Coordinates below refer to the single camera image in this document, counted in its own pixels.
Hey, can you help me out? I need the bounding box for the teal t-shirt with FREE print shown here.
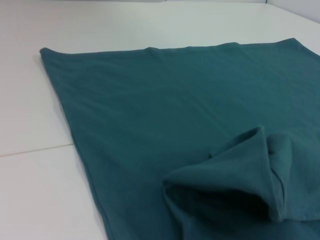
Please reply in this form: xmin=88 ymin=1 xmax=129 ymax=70
xmin=39 ymin=37 xmax=320 ymax=240

